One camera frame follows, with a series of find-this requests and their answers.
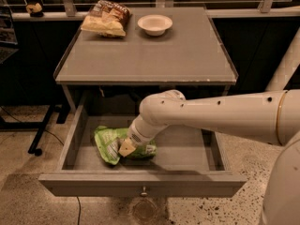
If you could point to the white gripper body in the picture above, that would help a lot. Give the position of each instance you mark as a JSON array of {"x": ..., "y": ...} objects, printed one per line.
[{"x": 135, "y": 136}]

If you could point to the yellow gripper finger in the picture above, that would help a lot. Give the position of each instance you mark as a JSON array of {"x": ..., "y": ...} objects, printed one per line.
[{"x": 127, "y": 147}]

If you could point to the green rice chip bag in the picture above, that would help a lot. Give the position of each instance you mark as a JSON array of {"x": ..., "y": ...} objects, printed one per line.
[{"x": 108, "y": 141}]

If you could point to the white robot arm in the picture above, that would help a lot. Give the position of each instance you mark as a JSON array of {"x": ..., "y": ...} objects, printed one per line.
[{"x": 269, "y": 117}]

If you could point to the metal drawer knob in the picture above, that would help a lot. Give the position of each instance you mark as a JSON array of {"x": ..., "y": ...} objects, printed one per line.
[{"x": 144, "y": 192}]

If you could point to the open grey drawer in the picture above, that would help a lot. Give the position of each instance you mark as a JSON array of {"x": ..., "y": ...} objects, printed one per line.
[{"x": 189, "y": 162}]

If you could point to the grey cabinet with counter top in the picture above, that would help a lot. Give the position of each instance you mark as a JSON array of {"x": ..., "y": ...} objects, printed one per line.
[{"x": 189, "y": 53}]

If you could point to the brown yellow chip bag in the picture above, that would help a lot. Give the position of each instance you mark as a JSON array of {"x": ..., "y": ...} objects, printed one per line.
[{"x": 107, "y": 18}]

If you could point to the white bowl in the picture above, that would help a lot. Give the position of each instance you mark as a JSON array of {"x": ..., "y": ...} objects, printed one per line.
[{"x": 155, "y": 25}]

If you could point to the small yellow object on ledge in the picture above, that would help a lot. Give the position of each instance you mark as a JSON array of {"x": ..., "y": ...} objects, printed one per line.
[{"x": 34, "y": 9}]

